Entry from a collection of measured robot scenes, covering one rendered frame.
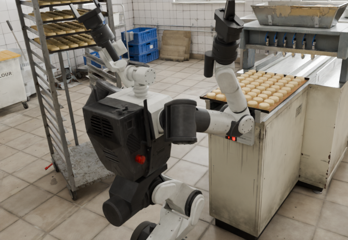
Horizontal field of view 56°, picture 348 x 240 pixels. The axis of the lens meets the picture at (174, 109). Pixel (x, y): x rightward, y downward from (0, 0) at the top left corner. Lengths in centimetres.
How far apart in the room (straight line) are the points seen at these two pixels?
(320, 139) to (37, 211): 206
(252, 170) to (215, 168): 25
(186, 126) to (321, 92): 135
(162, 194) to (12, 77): 338
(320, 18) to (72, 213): 211
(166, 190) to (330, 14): 144
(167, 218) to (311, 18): 148
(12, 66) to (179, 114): 357
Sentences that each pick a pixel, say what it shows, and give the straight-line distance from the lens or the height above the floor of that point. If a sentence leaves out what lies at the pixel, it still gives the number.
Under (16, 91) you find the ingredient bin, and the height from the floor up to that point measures 27.
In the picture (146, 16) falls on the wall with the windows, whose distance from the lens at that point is 687.
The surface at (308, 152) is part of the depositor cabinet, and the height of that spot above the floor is 34.
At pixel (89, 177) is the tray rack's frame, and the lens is 261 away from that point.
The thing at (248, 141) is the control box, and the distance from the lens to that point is 174.
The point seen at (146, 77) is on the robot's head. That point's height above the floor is 120.
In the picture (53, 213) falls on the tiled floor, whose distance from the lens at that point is 260.
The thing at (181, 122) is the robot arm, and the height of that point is 108.
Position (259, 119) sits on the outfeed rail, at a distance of 165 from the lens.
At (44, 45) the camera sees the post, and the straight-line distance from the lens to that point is 215.
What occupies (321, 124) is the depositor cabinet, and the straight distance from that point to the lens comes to 236.
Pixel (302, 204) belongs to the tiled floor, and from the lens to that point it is 255.
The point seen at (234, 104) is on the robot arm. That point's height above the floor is 107.
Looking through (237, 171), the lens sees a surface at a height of 49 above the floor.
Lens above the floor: 154
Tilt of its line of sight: 23 degrees down
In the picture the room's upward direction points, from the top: 3 degrees counter-clockwise
